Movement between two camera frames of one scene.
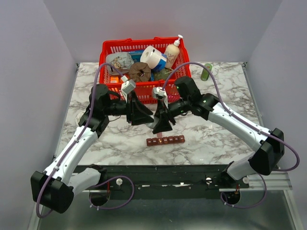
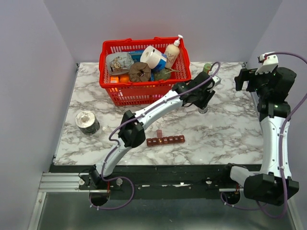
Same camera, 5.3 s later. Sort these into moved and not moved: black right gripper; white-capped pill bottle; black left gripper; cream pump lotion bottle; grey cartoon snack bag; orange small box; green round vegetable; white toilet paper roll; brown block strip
Moved: black left gripper; white-capped pill bottle; black right gripper
Not moved: brown block strip; grey cartoon snack bag; green round vegetable; white toilet paper roll; orange small box; cream pump lotion bottle
